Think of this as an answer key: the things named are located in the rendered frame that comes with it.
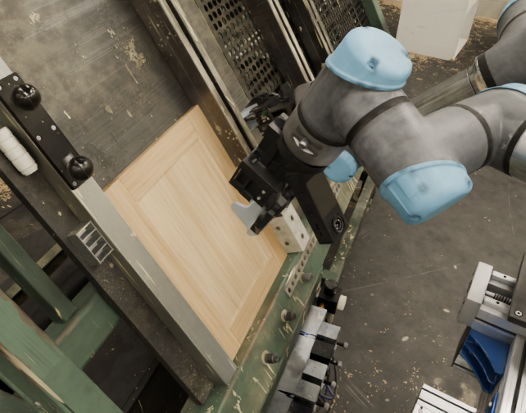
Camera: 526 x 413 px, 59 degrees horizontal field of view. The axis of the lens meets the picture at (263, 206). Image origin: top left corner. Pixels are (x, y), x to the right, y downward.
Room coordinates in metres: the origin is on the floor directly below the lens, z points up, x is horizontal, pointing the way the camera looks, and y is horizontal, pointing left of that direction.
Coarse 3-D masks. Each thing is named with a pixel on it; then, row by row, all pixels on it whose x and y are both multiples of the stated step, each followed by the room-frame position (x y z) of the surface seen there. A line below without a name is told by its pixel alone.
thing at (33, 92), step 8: (16, 88) 0.58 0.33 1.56; (24, 88) 0.58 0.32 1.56; (32, 88) 0.58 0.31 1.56; (16, 96) 0.57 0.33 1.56; (24, 96) 0.57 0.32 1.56; (32, 96) 0.58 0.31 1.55; (40, 96) 0.59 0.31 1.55; (16, 104) 0.57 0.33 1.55; (24, 104) 0.57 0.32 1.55; (32, 104) 0.57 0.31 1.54
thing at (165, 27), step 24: (144, 0) 1.05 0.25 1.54; (168, 0) 1.07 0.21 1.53; (144, 24) 1.05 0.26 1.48; (168, 24) 1.03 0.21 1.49; (168, 48) 1.03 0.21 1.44; (192, 48) 1.03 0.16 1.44; (192, 72) 1.01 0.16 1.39; (216, 72) 1.05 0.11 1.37; (192, 96) 1.01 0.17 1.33; (216, 96) 1.00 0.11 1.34; (216, 120) 0.99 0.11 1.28; (240, 120) 1.01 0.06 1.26; (240, 144) 0.96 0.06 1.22; (288, 216) 0.93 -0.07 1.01; (288, 240) 0.91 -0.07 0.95
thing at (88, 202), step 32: (0, 64) 0.69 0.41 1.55; (64, 192) 0.62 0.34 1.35; (96, 192) 0.64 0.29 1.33; (96, 224) 0.60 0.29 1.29; (128, 256) 0.59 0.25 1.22; (160, 288) 0.58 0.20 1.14; (192, 320) 0.57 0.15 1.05; (192, 352) 0.54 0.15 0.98; (224, 352) 0.56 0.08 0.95; (224, 384) 0.51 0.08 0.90
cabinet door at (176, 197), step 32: (192, 128) 0.94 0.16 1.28; (160, 160) 0.81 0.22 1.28; (192, 160) 0.88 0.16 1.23; (224, 160) 0.96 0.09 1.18; (128, 192) 0.71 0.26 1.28; (160, 192) 0.76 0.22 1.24; (192, 192) 0.82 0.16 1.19; (224, 192) 0.89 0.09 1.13; (128, 224) 0.66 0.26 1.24; (160, 224) 0.71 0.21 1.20; (192, 224) 0.76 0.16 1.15; (224, 224) 0.83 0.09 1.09; (160, 256) 0.65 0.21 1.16; (192, 256) 0.70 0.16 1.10; (224, 256) 0.76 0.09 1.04; (256, 256) 0.83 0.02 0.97; (192, 288) 0.64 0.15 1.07; (224, 288) 0.70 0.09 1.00; (256, 288) 0.76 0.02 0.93; (224, 320) 0.64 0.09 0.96
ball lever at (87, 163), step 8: (64, 160) 0.63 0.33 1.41; (72, 160) 0.56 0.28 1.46; (80, 160) 0.56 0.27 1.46; (88, 160) 0.57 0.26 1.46; (72, 168) 0.55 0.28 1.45; (80, 168) 0.55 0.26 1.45; (88, 168) 0.55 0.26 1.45; (72, 176) 0.55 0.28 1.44; (80, 176) 0.54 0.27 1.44; (88, 176) 0.55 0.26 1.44
